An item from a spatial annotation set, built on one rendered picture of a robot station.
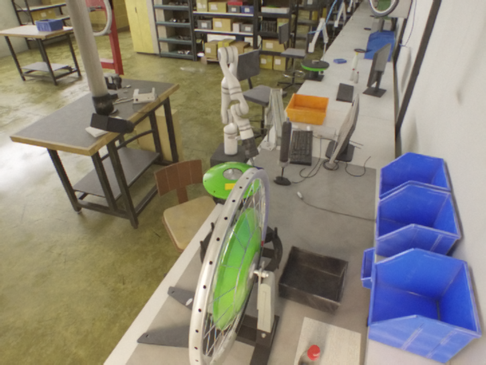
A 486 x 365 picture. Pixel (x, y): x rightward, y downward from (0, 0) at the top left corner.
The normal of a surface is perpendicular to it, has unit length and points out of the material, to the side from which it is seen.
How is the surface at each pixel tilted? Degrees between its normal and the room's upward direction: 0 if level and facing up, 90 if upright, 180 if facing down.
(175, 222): 0
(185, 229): 0
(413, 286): 88
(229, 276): 73
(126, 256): 0
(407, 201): 88
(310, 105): 86
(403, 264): 88
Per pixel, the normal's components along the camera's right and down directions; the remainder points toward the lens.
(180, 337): -0.30, -0.81
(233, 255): 0.80, 0.00
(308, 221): 0.00, -0.79
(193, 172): 0.21, 0.60
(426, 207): -0.37, 0.53
